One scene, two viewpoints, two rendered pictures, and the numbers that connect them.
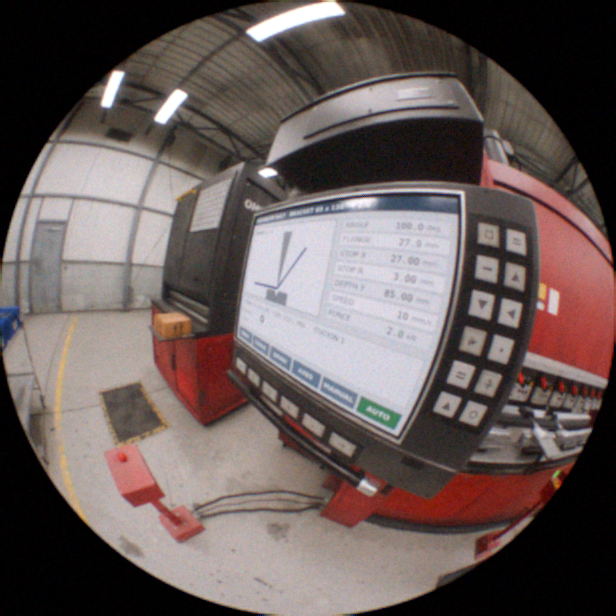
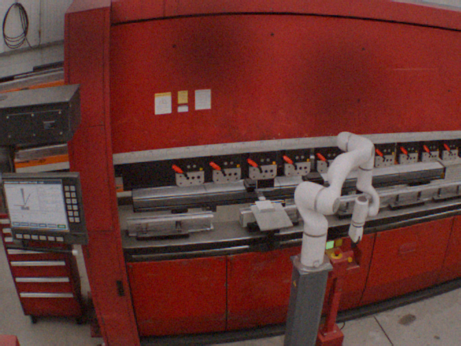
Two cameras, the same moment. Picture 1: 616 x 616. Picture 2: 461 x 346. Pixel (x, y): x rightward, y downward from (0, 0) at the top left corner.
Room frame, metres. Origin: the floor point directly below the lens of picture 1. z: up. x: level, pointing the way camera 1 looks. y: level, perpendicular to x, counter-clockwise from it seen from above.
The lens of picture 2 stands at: (-2.05, 0.77, 2.68)
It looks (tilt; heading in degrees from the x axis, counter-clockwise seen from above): 26 degrees down; 319
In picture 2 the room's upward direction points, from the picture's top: straight up
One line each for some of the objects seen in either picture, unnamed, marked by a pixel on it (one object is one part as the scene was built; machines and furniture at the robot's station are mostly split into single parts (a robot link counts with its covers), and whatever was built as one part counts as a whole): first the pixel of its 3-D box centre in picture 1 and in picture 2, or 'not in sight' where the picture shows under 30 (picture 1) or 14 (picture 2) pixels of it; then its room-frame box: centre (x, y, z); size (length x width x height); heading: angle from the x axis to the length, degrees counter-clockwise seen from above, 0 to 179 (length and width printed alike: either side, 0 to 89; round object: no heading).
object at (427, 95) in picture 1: (354, 260); (37, 177); (0.36, -0.07, 1.53); 0.51 x 0.25 x 0.85; 50
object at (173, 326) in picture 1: (170, 323); not in sight; (0.96, 0.90, 1.04); 0.30 x 0.26 x 0.12; 63
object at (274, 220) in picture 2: (547, 443); (271, 216); (0.05, -1.35, 1.00); 0.26 x 0.18 x 0.01; 151
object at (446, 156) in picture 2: not in sight; (448, 147); (-0.49, -2.62, 1.26); 0.15 x 0.09 x 0.17; 61
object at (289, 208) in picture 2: (536, 441); (273, 214); (0.16, -1.47, 0.92); 0.39 x 0.06 x 0.10; 61
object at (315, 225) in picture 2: not in sight; (312, 207); (-0.40, -1.16, 1.30); 0.19 x 0.12 x 0.24; 8
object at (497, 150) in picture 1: (503, 160); not in sight; (0.56, -1.02, 2.54); 0.33 x 0.25 x 0.47; 61
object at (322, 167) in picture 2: (580, 394); (327, 156); (0.00, -1.75, 1.26); 0.15 x 0.09 x 0.17; 61
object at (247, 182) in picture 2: (531, 416); (258, 189); (0.32, -1.50, 1.01); 0.26 x 0.12 x 0.05; 151
